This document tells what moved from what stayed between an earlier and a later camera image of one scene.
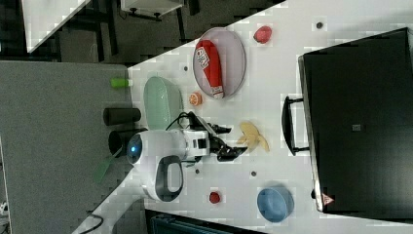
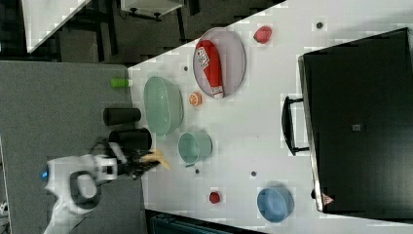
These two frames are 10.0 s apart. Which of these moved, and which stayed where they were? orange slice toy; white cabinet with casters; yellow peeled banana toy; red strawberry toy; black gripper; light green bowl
Moved: yellow peeled banana toy; black gripper
Stayed: orange slice toy; light green bowl; white cabinet with casters; red strawberry toy
